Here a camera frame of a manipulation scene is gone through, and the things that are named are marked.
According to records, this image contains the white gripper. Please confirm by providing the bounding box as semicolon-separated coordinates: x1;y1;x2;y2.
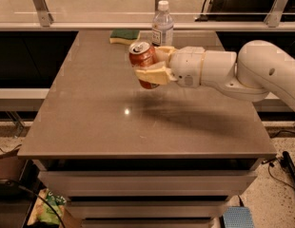
134;46;206;88

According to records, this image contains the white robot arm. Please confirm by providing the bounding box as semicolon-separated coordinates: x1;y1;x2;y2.
132;40;295;112

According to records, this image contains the clear plastic water bottle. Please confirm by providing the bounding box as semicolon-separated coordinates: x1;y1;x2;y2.
152;0;174;47

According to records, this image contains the green and yellow sponge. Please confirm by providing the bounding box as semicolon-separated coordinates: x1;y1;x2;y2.
109;29;140;45

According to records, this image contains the blue perforated pad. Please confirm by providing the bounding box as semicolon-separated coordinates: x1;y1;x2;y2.
223;207;255;228

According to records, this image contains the green snack bag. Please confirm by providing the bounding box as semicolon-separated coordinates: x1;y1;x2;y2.
27;188;67;228

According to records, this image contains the right metal railing bracket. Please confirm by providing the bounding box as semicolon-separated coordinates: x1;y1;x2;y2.
264;0;288;28

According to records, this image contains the left metal railing bracket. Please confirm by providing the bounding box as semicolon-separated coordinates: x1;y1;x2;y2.
32;0;53;27

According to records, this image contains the black floor cable left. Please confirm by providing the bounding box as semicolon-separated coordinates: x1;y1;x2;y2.
0;178;67;228

